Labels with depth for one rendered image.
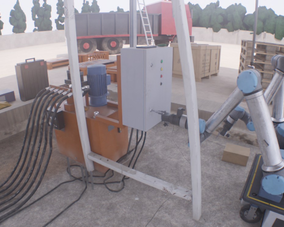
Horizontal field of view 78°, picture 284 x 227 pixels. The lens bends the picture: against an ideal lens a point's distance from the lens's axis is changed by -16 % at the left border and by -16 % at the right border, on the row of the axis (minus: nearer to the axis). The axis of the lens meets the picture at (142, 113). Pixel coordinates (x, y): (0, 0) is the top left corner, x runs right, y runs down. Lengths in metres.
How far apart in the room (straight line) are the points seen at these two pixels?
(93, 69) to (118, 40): 8.02
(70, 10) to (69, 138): 1.35
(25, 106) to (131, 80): 2.25
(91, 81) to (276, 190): 1.86
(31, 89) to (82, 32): 6.43
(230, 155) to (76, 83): 1.79
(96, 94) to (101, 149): 0.58
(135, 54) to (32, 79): 2.50
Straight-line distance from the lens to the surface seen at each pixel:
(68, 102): 2.18
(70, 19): 1.69
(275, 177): 1.25
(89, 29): 9.69
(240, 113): 1.85
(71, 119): 2.16
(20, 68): 3.55
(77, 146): 2.27
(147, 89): 1.43
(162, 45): 1.68
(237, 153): 2.41
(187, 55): 1.12
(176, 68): 4.80
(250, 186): 1.70
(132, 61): 1.44
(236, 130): 2.91
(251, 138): 2.91
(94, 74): 2.13
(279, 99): 1.91
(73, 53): 1.71
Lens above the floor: 1.36
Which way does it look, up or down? 22 degrees down
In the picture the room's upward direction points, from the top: straight up
